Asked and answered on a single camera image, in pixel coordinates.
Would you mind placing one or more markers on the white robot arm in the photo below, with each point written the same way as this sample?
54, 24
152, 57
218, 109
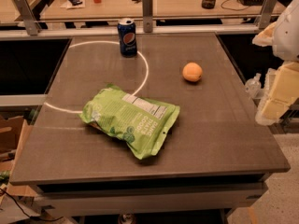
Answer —
286, 34

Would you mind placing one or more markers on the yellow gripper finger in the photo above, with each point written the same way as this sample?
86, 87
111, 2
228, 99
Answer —
265, 37
281, 90

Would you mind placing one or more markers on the grey metal bracket left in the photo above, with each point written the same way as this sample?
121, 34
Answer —
31, 25

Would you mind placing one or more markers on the green chip bag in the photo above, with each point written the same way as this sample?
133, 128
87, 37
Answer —
141, 123

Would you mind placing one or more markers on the grey metal bracket right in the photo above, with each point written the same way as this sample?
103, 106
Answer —
264, 18

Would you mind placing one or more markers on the grey metal bracket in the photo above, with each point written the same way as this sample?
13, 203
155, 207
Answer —
264, 18
147, 12
31, 25

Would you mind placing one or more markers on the grey metal bracket middle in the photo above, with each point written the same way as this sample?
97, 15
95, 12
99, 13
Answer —
147, 12

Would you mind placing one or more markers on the black mesh pencil cup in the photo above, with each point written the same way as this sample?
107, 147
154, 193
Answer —
208, 4

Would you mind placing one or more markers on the blue pepsi can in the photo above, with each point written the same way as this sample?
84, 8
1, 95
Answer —
126, 32

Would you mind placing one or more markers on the orange fruit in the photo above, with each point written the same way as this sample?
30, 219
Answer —
192, 72

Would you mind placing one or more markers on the brown cardboard box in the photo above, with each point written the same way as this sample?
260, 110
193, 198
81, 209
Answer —
13, 134

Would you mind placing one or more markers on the clear plastic bottle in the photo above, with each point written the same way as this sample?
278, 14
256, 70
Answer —
253, 85

